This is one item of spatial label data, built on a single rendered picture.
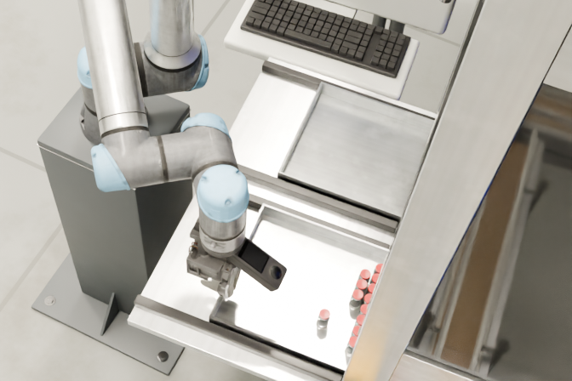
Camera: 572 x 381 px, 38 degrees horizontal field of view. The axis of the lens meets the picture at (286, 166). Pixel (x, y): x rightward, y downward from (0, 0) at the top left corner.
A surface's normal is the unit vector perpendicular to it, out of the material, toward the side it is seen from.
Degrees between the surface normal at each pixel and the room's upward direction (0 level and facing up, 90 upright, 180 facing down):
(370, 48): 0
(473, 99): 90
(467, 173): 90
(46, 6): 0
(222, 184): 0
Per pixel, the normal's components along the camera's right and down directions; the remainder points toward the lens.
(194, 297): 0.07, -0.56
